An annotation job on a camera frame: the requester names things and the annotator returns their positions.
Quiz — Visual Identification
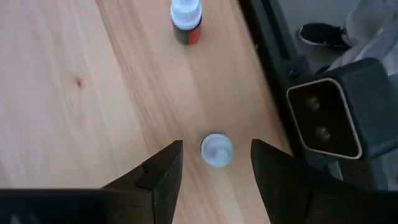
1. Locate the person's shoe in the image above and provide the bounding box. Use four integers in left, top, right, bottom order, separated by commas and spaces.
297, 22, 353, 51

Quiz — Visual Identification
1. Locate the person's leg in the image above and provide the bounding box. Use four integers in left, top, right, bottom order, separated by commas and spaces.
328, 0, 398, 77

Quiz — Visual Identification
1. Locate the black aluminium table frame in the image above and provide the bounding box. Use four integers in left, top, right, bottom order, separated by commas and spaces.
238, 0, 389, 191

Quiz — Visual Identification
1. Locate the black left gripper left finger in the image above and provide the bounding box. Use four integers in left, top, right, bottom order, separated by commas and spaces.
101, 139, 184, 224

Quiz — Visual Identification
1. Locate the small red-label bottle white cap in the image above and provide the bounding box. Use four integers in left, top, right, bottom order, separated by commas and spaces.
169, 0, 203, 46

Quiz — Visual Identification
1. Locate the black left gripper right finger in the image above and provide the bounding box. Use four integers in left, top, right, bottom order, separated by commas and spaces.
251, 139, 333, 224

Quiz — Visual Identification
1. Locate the small dark bottle white cap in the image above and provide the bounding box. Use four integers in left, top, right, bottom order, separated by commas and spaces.
200, 132, 234, 169

